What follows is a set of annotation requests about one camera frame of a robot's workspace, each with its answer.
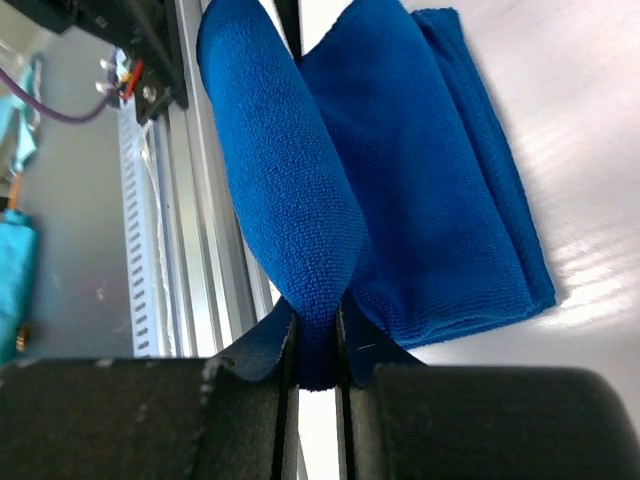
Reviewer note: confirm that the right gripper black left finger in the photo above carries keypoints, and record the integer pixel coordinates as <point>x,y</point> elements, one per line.
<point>232,416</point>

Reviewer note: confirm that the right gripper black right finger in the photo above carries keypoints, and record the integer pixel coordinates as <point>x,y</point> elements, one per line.
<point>399,418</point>

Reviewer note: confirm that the blue towel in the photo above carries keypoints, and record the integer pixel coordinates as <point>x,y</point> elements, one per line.
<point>375,167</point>

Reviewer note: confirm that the teal cloth beyond table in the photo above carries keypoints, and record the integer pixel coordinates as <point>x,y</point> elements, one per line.
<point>19,240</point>

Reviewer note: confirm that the aluminium mounting rail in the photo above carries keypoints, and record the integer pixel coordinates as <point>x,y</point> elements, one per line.
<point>218,290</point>

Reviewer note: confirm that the slotted cable duct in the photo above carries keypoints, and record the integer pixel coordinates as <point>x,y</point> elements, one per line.
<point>141,240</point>

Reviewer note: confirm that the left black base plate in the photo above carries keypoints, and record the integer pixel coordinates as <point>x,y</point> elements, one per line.
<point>146,31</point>

